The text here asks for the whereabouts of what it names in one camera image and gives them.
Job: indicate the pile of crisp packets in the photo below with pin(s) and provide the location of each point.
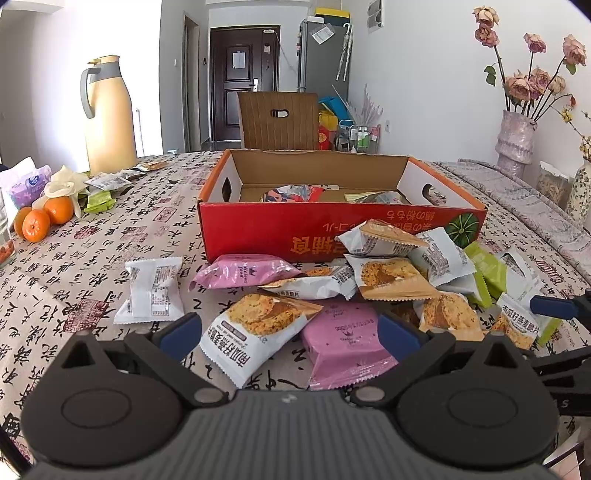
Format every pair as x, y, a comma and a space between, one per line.
392, 277

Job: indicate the red cardboard box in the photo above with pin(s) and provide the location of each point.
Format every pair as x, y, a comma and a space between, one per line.
258, 230

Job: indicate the yellow bag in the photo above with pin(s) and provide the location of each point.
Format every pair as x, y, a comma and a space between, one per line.
328, 121

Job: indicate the white printed snack packet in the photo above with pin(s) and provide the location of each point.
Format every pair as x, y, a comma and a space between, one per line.
108, 181

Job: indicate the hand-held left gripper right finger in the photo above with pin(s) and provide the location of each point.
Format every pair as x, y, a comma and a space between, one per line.
397, 334

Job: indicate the yellow thermos jug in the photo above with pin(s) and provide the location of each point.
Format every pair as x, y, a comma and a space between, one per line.
111, 124

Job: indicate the red gift box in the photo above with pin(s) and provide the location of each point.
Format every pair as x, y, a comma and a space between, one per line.
324, 138

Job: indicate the white wall panel box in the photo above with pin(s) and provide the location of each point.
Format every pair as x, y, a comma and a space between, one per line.
375, 16

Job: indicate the pink patterned cloth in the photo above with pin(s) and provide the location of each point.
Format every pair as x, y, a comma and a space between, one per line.
517, 203

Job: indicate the grey refrigerator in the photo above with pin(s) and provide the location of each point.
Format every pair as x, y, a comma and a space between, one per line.
318, 64

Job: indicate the speckled white vase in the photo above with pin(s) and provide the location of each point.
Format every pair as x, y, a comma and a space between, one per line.
581, 194

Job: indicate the orange fruit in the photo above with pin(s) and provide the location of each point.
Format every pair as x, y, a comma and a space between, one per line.
59, 210
37, 226
18, 221

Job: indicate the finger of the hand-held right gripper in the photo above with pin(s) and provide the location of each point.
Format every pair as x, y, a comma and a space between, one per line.
551, 306
565, 367

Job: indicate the pink snack packet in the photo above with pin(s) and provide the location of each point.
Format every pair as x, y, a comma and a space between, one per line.
341, 350
240, 272

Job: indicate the silver snack packet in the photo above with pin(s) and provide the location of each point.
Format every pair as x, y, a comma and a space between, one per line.
376, 198

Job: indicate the dark brown entrance door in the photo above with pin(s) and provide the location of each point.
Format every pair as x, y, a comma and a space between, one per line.
231, 106

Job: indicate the colourful snack packet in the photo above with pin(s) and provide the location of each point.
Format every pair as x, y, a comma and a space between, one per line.
295, 193

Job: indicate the bunch of dried roses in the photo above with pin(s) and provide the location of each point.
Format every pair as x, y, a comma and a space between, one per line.
521, 87

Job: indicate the glass jar with lid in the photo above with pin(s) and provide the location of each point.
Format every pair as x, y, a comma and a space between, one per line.
551, 187

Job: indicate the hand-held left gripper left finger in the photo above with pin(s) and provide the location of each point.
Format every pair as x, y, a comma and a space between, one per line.
178, 330

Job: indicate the paper sheet on door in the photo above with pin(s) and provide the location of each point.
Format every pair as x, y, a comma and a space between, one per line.
238, 60

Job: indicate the purple tissue pack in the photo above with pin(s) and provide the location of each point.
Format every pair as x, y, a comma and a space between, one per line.
27, 187

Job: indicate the white pampas grass bunch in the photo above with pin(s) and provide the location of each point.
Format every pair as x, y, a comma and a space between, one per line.
369, 108

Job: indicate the grey interior door frame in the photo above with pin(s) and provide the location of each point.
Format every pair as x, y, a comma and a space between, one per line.
187, 83

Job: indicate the clear glass cup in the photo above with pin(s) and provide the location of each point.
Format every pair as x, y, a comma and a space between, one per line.
4, 251

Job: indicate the paper sheet on refrigerator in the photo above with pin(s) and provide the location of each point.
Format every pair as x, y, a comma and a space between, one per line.
322, 34

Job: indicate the orange snack packet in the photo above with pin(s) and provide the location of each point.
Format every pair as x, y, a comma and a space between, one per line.
154, 165

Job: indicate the yellow box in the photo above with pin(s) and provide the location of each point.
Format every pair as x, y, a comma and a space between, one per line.
332, 13

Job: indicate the blue plastic bin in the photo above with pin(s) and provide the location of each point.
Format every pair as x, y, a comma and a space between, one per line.
334, 108

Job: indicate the yellow flower sprig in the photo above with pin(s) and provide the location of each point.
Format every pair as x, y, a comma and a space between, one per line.
585, 146

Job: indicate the large oat crisp packet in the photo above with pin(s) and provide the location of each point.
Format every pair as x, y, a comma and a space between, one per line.
249, 341

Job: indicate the green snack packet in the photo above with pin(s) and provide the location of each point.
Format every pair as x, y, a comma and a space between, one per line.
99, 201

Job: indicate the small white snack packet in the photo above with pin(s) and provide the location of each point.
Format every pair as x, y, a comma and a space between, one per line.
136, 170

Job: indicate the pink textured vase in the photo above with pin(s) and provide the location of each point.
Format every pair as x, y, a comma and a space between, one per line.
515, 143

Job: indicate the brown wooden chair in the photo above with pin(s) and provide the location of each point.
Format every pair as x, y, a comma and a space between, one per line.
258, 124

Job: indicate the clear folded umbrella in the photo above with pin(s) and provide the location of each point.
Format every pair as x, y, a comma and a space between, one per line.
344, 55

